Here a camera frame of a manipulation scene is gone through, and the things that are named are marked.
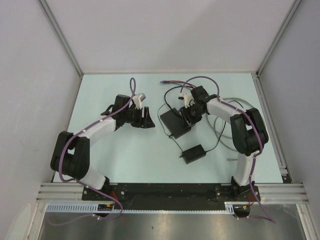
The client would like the blue ethernet cable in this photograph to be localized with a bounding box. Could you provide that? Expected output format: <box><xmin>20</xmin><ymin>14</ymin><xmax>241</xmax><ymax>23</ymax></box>
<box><xmin>159</xmin><ymin>79</ymin><xmax>186</xmax><ymax>87</ymax></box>

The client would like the white slotted cable duct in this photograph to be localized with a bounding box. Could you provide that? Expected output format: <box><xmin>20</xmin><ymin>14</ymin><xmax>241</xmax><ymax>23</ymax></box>
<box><xmin>46</xmin><ymin>203</ymin><xmax>234</xmax><ymax>215</ymax></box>

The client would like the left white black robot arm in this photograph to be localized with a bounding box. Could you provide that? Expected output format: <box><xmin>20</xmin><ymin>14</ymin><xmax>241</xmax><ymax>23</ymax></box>
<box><xmin>50</xmin><ymin>93</ymin><xmax>155</xmax><ymax>200</ymax></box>

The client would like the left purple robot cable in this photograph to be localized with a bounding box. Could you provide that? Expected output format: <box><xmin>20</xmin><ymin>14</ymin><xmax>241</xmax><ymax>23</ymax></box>
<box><xmin>46</xmin><ymin>77</ymin><xmax>141</xmax><ymax>226</ymax></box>

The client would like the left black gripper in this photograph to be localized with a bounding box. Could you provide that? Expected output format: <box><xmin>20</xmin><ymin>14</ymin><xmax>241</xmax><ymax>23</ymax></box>
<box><xmin>123</xmin><ymin>105</ymin><xmax>155</xmax><ymax>129</ymax></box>

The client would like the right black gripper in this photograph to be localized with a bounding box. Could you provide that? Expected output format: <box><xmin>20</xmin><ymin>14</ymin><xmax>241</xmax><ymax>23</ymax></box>
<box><xmin>179</xmin><ymin>103</ymin><xmax>205</xmax><ymax>129</ymax></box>

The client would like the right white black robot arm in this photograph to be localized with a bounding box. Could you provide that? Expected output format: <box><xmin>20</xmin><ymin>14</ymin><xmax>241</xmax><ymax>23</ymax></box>
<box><xmin>179</xmin><ymin>86</ymin><xmax>269</xmax><ymax>201</ymax></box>

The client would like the red ethernet cable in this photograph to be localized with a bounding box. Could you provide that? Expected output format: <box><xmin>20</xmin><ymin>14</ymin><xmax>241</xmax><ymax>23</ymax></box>
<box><xmin>164</xmin><ymin>79</ymin><xmax>187</xmax><ymax>86</ymax></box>

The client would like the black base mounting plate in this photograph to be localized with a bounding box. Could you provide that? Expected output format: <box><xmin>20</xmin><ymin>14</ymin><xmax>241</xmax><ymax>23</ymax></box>
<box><xmin>81</xmin><ymin>182</ymin><xmax>261</xmax><ymax>211</ymax></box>

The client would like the aluminium frame rail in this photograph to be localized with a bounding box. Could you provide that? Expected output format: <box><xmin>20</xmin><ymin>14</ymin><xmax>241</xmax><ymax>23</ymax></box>
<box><xmin>36</xmin><ymin>182</ymin><xmax>309</xmax><ymax>204</ymax></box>

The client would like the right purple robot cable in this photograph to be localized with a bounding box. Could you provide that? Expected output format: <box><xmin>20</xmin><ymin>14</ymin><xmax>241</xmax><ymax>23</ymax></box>
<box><xmin>179</xmin><ymin>75</ymin><xmax>276</xmax><ymax>224</ymax></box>

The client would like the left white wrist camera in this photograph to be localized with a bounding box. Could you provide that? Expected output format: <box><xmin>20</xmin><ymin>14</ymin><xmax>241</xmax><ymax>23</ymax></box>
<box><xmin>132</xmin><ymin>93</ymin><xmax>146</xmax><ymax>110</ymax></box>

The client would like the thin black power cord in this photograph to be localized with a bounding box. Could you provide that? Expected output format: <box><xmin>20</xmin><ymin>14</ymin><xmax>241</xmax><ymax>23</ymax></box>
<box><xmin>157</xmin><ymin>86</ymin><xmax>193</xmax><ymax>157</ymax></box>

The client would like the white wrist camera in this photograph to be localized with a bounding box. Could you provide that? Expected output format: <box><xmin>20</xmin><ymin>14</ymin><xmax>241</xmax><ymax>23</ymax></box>
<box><xmin>178</xmin><ymin>92</ymin><xmax>193</xmax><ymax>108</ymax></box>
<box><xmin>132</xmin><ymin>93</ymin><xmax>146</xmax><ymax>110</ymax></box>

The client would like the black power adapter brick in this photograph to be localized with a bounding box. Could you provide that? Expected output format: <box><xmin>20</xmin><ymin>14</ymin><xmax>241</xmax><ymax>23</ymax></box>
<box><xmin>180</xmin><ymin>144</ymin><xmax>207</xmax><ymax>164</ymax></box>

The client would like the grey ethernet cable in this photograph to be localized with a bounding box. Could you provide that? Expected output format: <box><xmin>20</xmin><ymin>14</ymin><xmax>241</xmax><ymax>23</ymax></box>
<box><xmin>206</xmin><ymin>97</ymin><xmax>247</xmax><ymax>161</ymax></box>

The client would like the black network switch box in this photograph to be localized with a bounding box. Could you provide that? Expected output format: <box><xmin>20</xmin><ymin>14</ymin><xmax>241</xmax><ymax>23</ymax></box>
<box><xmin>160</xmin><ymin>108</ymin><xmax>192</xmax><ymax>139</ymax></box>

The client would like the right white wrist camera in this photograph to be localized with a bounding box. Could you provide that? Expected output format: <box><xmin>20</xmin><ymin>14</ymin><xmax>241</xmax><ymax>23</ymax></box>
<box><xmin>178</xmin><ymin>92</ymin><xmax>193</xmax><ymax>108</ymax></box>

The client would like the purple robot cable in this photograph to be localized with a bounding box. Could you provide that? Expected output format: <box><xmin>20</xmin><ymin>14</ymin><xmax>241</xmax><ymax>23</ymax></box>
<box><xmin>46</xmin><ymin>77</ymin><xmax>141</xmax><ymax>226</ymax></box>
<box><xmin>179</xmin><ymin>75</ymin><xmax>276</xmax><ymax>224</ymax></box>

